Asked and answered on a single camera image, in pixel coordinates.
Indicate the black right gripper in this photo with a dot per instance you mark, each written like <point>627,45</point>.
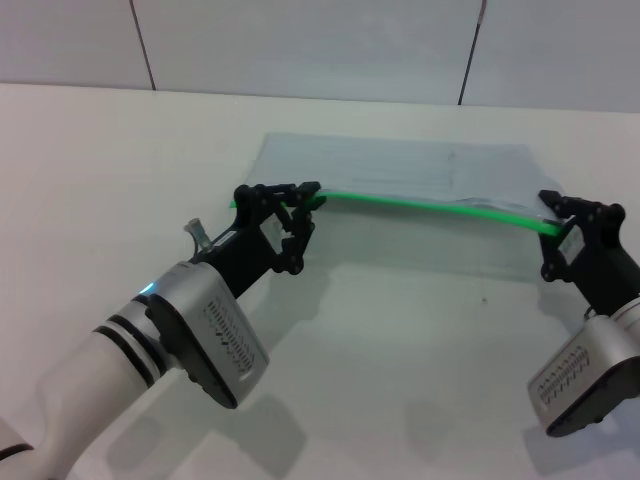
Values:
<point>605,265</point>

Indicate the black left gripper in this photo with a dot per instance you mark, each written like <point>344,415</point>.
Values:
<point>250,250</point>

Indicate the clear green-zip document bag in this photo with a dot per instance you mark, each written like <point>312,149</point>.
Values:
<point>400,170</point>

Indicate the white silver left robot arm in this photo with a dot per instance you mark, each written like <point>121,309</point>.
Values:
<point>100,380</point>

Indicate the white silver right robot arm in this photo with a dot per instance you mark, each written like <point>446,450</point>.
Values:
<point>627,320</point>

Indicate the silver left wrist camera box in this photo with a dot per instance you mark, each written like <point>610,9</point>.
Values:
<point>220,335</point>

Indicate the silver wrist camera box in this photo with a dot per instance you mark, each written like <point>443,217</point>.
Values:
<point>580,380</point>
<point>220,335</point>

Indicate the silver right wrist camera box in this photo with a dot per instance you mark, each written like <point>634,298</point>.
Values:
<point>580,380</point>

